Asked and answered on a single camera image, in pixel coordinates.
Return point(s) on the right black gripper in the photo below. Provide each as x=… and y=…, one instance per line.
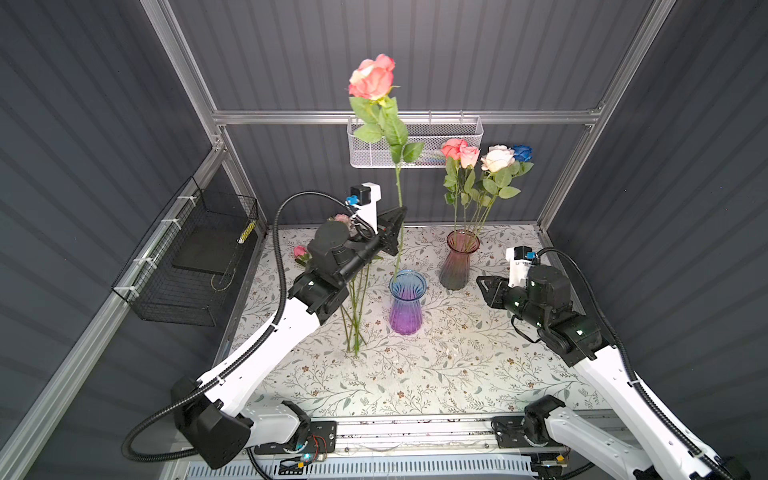
x=496, y=287

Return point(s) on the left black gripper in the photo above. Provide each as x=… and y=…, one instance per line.
x=384, y=235

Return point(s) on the pink red glass vase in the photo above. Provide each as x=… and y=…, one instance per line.
x=455, y=270

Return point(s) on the blue purple glass vase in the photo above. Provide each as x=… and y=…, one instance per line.
x=407, y=289

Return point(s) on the coral pink rose stem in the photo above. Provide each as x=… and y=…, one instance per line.
x=453, y=180

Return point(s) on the light pink rose stem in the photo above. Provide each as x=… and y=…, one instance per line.
x=467, y=194

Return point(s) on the white rose stem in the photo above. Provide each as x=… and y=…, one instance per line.
x=498, y=168

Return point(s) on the pink peach rose stem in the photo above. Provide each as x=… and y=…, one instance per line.
x=369, y=88

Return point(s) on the blue rose stem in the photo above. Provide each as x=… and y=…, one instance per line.
x=523, y=160

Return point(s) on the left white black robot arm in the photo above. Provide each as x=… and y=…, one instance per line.
x=220, y=424

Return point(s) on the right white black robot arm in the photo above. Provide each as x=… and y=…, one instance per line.
x=665, y=449

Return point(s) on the bunch of artificial flowers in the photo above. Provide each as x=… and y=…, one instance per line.
x=336, y=274

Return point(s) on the tubes in white basket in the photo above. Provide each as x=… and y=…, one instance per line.
x=466, y=157

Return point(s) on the floral patterned table mat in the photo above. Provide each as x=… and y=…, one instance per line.
x=465, y=358

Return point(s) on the yellow green marker pen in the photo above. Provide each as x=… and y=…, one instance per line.
x=246, y=232

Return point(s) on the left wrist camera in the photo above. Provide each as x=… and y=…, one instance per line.
x=363, y=200

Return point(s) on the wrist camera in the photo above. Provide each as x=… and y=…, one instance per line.
x=363, y=200
x=520, y=260

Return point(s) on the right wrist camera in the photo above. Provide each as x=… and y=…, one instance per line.
x=520, y=260

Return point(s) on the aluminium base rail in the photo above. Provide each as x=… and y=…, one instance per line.
x=455, y=446

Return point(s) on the black wire mesh basket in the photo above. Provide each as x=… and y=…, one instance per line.
x=191, y=268

